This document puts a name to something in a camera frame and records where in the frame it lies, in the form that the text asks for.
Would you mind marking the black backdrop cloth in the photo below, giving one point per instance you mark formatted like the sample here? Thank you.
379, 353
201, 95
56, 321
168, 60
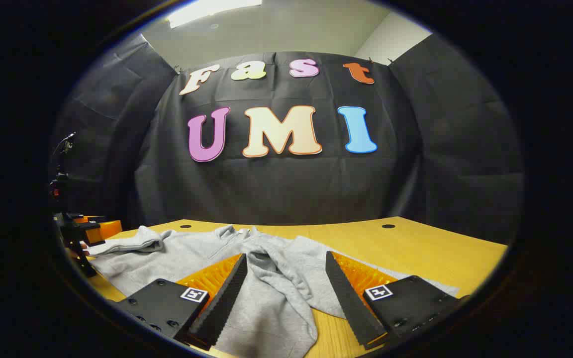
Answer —
286, 189

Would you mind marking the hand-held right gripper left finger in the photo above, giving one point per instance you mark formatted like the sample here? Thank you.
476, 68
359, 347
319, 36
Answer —
224, 298

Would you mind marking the grey sweatshirt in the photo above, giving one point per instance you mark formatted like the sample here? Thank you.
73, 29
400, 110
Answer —
276, 298

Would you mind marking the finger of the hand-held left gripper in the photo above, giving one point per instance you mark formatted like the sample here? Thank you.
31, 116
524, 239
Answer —
90, 219
107, 231

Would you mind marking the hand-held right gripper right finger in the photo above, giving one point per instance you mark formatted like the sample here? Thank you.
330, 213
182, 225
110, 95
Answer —
348, 298

